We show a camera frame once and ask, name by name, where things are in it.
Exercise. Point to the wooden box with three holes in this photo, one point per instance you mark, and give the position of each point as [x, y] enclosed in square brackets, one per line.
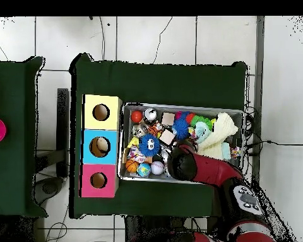
[101, 124]

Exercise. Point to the globe print ball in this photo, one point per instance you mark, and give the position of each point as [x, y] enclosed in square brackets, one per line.
[144, 170]

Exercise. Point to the plain orange ball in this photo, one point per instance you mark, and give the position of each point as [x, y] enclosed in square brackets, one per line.
[136, 116]

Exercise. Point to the blue spiky ball with eyes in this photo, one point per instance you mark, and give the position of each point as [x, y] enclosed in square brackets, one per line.
[149, 148]

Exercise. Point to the mint green cloth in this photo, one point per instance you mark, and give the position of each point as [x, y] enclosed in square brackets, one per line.
[202, 133]

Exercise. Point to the white baseball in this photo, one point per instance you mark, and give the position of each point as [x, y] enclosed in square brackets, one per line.
[157, 168]

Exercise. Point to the tiger plush toy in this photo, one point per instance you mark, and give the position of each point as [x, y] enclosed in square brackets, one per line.
[155, 129]

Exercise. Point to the dark green side tablecloth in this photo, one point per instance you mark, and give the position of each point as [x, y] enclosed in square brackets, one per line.
[12, 163]

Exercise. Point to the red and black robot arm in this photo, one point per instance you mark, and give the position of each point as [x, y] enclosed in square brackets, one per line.
[212, 171]

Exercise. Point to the cream knitted cloth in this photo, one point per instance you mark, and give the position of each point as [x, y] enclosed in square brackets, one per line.
[217, 141]

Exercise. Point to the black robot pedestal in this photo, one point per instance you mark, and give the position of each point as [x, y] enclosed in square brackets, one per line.
[154, 232]

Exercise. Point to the small orange basketball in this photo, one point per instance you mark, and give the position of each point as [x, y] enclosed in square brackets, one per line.
[132, 166]

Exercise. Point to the plain wooden cube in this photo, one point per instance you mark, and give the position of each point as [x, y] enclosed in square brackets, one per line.
[167, 137]

